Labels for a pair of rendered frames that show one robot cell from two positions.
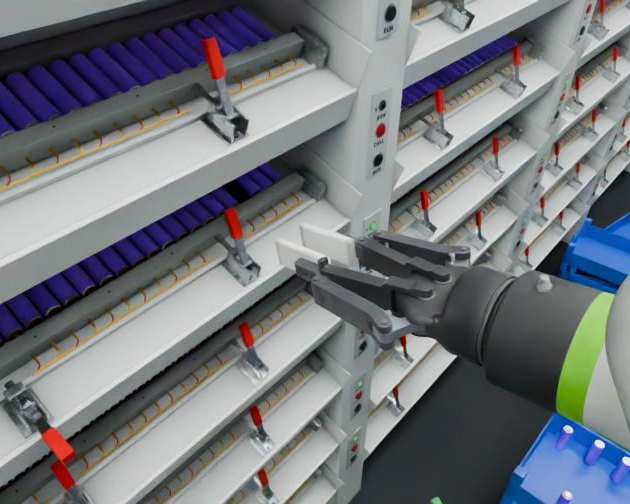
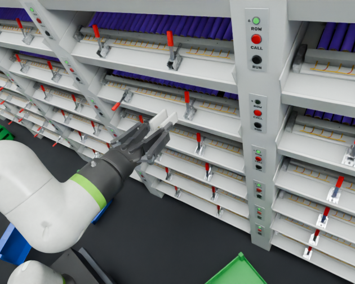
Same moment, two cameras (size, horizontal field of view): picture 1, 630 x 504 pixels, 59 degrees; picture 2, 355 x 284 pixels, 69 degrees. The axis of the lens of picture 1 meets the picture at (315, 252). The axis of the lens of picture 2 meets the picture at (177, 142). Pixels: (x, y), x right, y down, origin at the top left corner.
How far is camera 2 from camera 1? 0.72 m
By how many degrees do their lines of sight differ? 65
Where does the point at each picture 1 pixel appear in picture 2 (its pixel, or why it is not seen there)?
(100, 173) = (140, 54)
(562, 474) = not seen: outside the picture
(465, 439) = not seen: outside the picture
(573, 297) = (85, 171)
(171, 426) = (172, 137)
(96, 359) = (145, 100)
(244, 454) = (202, 173)
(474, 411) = not seen: outside the picture
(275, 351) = (212, 154)
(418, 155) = (323, 151)
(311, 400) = (234, 188)
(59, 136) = (138, 38)
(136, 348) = (151, 106)
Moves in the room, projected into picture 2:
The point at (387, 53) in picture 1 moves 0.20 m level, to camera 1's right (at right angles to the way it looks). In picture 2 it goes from (260, 79) to (308, 154)
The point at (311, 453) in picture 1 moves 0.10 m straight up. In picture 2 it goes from (239, 207) to (237, 197)
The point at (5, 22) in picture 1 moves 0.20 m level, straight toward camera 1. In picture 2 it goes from (100, 8) to (27, 50)
